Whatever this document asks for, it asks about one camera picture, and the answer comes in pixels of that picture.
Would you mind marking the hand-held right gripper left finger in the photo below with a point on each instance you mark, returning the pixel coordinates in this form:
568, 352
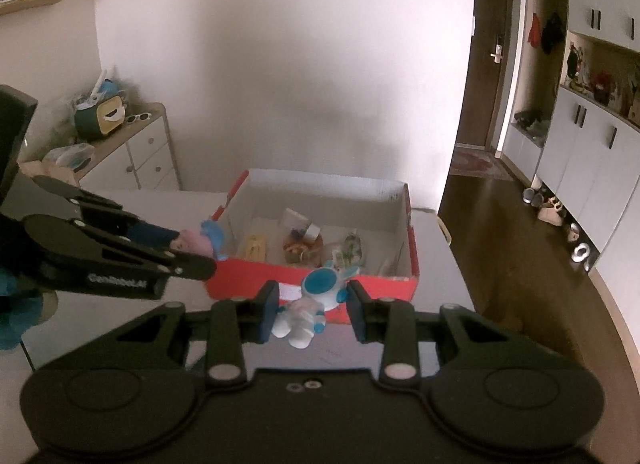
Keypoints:
267, 313

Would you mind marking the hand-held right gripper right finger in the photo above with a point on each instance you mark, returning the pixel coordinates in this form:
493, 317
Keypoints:
357, 315

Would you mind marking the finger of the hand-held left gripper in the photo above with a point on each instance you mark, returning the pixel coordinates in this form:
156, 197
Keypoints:
150, 236
190, 266

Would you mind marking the pink and blue doll figure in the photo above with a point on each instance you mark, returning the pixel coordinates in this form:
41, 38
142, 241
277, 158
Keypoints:
197, 241

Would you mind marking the red cardboard box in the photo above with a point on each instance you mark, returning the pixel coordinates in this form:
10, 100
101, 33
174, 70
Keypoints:
380, 289

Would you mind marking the blue and white astronaut toy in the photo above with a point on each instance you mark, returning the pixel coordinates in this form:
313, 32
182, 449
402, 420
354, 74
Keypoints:
320, 286

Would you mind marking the yellow carton box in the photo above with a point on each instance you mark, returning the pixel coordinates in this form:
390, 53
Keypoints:
253, 246

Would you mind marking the toothpick jar with green lid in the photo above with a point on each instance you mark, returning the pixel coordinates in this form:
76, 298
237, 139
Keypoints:
300, 250

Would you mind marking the person's left hand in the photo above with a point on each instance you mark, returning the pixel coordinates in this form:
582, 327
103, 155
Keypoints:
15, 319

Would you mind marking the white side cabinet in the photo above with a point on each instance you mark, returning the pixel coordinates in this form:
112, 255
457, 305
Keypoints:
145, 154

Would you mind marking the clear plastic bag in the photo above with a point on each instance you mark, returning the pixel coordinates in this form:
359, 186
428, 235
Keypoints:
67, 156

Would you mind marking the white sunglasses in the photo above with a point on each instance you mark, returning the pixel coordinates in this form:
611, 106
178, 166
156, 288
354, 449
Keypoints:
137, 118

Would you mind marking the teal and yellow tissue box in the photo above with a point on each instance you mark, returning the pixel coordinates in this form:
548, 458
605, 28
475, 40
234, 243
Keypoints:
95, 124

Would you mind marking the patterned doormat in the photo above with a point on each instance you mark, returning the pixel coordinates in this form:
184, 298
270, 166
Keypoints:
480, 163

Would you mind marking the grey slippers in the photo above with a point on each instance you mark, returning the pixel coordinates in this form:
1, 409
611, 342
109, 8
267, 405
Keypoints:
533, 196

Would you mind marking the beige shoes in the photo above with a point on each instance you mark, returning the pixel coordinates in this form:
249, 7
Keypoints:
550, 213

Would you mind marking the white and black shoe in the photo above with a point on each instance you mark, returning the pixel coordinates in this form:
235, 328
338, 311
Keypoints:
575, 231

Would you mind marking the silver and black shoe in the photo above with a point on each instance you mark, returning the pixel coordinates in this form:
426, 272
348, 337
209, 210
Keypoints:
584, 255

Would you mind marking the dark wooden door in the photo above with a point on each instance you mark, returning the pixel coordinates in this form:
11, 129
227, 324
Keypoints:
480, 94

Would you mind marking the pile of dark shoes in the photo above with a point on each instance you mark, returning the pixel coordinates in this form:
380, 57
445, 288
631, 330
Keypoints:
530, 125

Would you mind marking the red ornament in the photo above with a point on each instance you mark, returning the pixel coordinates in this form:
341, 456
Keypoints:
602, 89

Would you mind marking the red hanging hat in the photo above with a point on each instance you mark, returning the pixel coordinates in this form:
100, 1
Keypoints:
535, 31

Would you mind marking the black hanging hat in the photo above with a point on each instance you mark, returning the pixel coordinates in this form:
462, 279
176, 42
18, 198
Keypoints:
552, 33

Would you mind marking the wooden wall shelf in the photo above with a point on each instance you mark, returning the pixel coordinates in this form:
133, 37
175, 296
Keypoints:
35, 3

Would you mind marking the white and wood wall unit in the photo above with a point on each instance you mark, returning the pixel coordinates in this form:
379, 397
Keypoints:
590, 154

